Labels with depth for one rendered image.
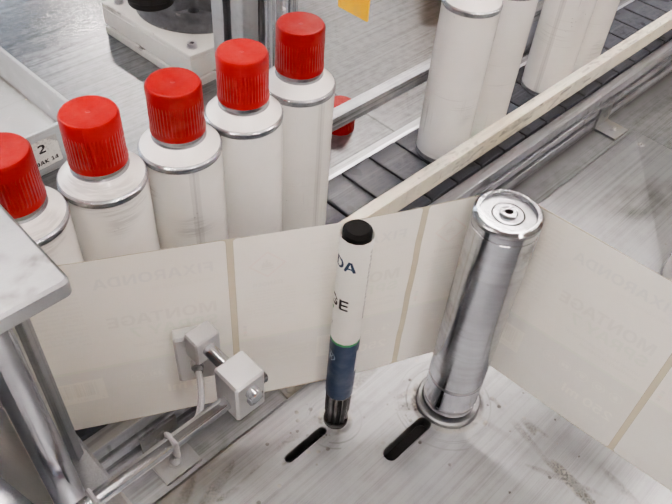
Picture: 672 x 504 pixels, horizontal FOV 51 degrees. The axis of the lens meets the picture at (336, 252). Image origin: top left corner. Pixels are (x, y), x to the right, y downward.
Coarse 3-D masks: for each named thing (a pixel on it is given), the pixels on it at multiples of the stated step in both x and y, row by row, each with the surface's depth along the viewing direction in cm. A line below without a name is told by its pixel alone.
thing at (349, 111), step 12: (540, 12) 76; (408, 72) 66; (420, 72) 66; (384, 84) 64; (396, 84) 64; (408, 84) 65; (360, 96) 63; (372, 96) 63; (384, 96) 64; (396, 96) 65; (336, 108) 61; (348, 108) 61; (360, 108) 62; (372, 108) 63; (336, 120) 60; (348, 120) 62
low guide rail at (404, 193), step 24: (624, 48) 81; (576, 72) 77; (600, 72) 79; (552, 96) 73; (504, 120) 70; (528, 120) 72; (480, 144) 67; (432, 168) 64; (456, 168) 66; (408, 192) 62; (360, 216) 59
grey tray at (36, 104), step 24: (0, 48) 79; (0, 72) 83; (24, 72) 77; (0, 96) 81; (24, 96) 81; (48, 96) 76; (0, 120) 78; (24, 120) 78; (48, 120) 78; (48, 144) 71; (48, 168) 72
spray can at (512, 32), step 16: (512, 0) 61; (528, 0) 61; (512, 16) 62; (528, 16) 63; (496, 32) 63; (512, 32) 63; (528, 32) 65; (496, 48) 64; (512, 48) 65; (496, 64) 66; (512, 64) 66; (496, 80) 67; (512, 80) 68; (480, 96) 68; (496, 96) 68; (480, 112) 70; (496, 112) 70; (480, 128) 71
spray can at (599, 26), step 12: (600, 0) 75; (612, 0) 75; (600, 12) 76; (612, 12) 76; (600, 24) 77; (588, 36) 78; (600, 36) 78; (588, 48) 79; (600, 48) 79; (576, 60) 80; (588, 60) 80
